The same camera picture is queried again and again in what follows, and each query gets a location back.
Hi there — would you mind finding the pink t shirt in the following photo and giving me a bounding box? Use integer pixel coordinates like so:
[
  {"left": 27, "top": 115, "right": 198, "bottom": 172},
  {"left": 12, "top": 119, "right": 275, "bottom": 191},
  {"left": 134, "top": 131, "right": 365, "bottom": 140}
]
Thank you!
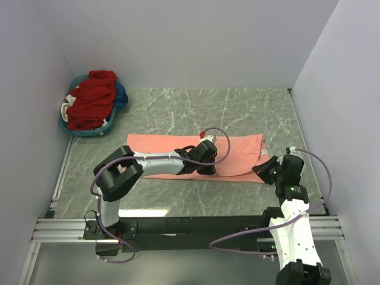
[{"left": 126, "top": 134, "right": 270, "bottom": 183}]

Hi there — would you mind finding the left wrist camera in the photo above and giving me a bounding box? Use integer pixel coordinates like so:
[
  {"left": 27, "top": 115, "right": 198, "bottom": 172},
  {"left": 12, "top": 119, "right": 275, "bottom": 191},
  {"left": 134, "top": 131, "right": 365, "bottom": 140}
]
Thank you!
[{"left": 199, "top": 131, "right": 217, "bottom": 144}]

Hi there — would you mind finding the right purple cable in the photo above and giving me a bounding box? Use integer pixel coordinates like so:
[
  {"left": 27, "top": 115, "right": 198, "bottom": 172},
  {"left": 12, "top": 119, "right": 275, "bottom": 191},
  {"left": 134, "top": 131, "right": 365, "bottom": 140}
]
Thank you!
[{"left": 208, "top": 146, "right": 332, "bottom": 258}]

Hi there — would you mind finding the blue t shirt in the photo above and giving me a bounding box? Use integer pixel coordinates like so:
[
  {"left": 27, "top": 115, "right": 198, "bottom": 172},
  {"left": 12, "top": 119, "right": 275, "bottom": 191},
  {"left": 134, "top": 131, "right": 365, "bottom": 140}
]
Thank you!
[{"left": 113, "top": 81, "right": 129, "bottom": 110}]

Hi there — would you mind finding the purple cable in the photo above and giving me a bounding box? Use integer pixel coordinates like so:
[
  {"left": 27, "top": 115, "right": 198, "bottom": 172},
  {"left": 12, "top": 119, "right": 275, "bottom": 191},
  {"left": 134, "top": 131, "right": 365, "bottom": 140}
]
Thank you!
[
  {"left": 89, "top": 126, "right": 232, "bottom": 264},
  {"left": 208, "top": 146, "right": 332, "bottom": 258}
]

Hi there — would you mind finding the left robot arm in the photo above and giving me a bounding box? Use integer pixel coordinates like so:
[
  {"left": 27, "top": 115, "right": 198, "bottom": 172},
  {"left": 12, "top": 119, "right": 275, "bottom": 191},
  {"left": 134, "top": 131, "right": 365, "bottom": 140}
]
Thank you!
[{"left": 90, "top": 139, "right": 217, "bottom": 232}]

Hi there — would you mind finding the black base beam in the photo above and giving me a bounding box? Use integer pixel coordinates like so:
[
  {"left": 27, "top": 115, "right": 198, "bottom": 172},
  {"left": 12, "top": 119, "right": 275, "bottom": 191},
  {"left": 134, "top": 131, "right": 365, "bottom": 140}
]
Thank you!
[{"left": 83, "top": 216, "right": 276, "bottom": 253}]

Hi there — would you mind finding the white t shirt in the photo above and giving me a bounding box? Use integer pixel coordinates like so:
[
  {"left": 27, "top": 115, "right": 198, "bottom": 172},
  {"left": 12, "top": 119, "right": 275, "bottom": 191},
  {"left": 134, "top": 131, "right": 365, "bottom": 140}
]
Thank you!
[{"left": 61, "top": 94, "right": 76, "bottom": 122}]

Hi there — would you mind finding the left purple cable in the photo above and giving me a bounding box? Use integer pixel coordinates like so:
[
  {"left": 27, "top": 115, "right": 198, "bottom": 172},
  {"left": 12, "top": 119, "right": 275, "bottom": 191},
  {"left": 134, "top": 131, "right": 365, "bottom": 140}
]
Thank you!
[{"left": 89, "top": 126, "right": 232, "bottom": 264}]

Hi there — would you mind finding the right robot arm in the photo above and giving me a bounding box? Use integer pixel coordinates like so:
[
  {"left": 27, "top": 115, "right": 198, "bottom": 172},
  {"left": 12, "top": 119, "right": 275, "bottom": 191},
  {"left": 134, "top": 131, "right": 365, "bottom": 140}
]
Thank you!
[{"left": 252, "top": 154, "right": 332, "bottom": 284}]

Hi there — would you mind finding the aluminium rail frame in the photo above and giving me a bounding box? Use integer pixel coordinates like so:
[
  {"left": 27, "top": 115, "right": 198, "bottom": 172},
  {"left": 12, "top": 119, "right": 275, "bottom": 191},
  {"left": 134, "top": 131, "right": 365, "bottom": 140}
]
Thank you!
[{"left": 29, "top": 139, "right": 345, "bottom": 244}]

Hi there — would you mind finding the red t shirt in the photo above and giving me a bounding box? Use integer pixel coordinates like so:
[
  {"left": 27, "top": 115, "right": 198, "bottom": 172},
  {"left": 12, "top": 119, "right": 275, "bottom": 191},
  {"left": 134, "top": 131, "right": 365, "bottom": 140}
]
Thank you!
[{"left": 66, "top": 71, "right": 117, "bottom": 131}]

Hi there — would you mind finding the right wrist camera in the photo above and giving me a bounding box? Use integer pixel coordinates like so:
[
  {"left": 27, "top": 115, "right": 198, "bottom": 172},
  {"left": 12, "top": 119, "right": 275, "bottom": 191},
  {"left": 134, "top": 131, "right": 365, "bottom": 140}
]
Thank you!
[{"left": 286, "top": 146, "right": 299, "bottom": 156}]

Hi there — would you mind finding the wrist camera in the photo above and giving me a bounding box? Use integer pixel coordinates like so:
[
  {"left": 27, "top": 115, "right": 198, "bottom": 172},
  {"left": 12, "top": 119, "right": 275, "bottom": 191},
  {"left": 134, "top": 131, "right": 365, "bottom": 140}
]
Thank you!
[
  {"left": 199, "top": 131, "right": 217, "bottom": 144},
  {"left": 286, "top": 146, "right": 299, "bottom": 156}
]

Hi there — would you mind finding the teal laundry basket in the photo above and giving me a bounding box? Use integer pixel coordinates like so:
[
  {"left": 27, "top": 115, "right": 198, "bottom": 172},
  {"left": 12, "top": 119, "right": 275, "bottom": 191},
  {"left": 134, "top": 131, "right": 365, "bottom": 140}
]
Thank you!
[{"left": 58, "top": 75, "right": 116, "bottom": 137}]

